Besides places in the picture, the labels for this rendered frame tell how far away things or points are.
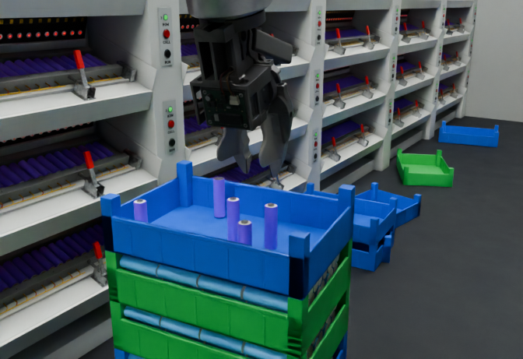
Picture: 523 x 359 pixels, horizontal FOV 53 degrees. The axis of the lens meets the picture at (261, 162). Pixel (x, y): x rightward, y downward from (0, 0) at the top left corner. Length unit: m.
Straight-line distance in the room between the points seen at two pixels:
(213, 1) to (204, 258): 0.32
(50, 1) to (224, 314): 0.62
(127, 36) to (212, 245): 0.66
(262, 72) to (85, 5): 0.55
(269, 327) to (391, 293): 0.83
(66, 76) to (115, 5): 0.17
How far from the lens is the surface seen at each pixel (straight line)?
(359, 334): 1.31
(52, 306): 1.15
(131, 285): 0.78
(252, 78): 0.57
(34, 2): 1.00
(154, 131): 1.19
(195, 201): 0.91
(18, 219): 1.05
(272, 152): 0.63
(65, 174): 1.14
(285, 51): 0.67
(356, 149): 2.20
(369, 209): 1.72
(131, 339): 0.83
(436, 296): 1.50
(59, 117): 1.04
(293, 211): 0.82
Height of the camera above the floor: 0.73
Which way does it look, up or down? 17 degrees down
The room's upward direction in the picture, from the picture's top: straight up
